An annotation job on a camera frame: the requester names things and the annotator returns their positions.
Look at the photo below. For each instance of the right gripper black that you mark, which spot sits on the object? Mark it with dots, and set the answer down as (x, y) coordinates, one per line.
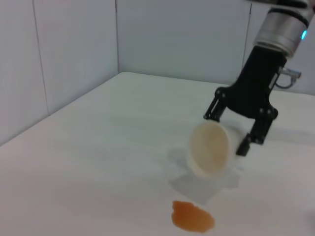
(258, 83)

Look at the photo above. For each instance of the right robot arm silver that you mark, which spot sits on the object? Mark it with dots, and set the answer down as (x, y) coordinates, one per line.
(278, 29)

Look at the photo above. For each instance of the orange brown liquid stain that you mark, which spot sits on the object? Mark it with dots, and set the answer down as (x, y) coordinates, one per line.
(192, 217)

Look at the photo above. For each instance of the white paper cup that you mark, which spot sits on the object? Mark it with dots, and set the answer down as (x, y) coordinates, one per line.
(209, 150)

